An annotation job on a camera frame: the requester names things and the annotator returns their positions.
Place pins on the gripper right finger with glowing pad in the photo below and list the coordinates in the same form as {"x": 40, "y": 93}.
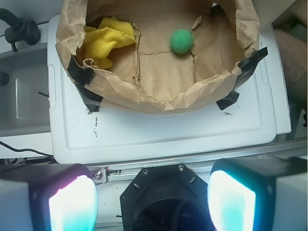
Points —
{"x": 259, "y": 194}

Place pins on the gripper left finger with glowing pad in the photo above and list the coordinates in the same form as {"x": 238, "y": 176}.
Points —
{"x": 50, "y": 197}

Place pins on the green felt ball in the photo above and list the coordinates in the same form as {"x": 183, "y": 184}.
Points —
{"x": 181, "y": 41}

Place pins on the white plastic bin lid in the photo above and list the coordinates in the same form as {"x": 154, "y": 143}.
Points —
{"x": 114, "y": 135}

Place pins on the black tape strip right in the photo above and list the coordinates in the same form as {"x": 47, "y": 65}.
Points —
{"x": 247, "y": 67}

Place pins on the black tape strip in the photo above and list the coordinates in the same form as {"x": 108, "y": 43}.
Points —
{"x": 247, "y": 67}
{"x": 82, "y": 77}

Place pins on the black tape strip left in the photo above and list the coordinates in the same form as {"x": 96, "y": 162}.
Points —
{"x": 82, "y": 77}

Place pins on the crumpled brown paper bag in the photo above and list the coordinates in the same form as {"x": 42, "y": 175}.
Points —
{"x": 148, "y": 76}

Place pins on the yellow microfiber cloth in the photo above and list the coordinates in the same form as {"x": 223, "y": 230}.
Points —
{"x": 110, "y": 34}

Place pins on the black octagonal mount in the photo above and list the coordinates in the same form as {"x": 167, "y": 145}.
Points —
{"x": 167, "y": 198}

